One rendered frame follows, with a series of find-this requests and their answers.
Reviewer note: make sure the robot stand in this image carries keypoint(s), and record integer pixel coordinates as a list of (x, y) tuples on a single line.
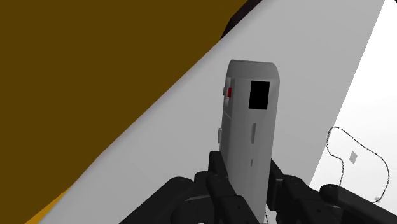
[(240, 18)]

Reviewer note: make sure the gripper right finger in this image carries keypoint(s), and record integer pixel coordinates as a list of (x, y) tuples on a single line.
[(297, 201)]

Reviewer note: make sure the grey remote control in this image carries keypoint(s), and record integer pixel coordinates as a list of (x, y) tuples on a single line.
[(248, 139)]

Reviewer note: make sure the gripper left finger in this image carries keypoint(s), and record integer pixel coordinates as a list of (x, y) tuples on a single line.
[(198, 198)]

